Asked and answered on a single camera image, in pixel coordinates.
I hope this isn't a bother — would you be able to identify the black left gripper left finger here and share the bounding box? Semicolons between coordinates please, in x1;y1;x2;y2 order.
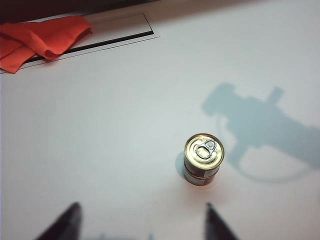
34;201;83;240

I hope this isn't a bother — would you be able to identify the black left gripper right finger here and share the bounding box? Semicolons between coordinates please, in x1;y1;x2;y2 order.
205;201;241;240

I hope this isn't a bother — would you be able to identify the red can white label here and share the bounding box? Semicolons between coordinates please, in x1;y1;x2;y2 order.
183;133;225;179

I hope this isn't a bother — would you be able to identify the red can Tomato Paste print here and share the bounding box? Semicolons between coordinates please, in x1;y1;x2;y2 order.
183;167;220;188

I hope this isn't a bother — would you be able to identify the orange cloth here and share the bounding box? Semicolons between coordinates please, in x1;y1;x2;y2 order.
0;14;93;74

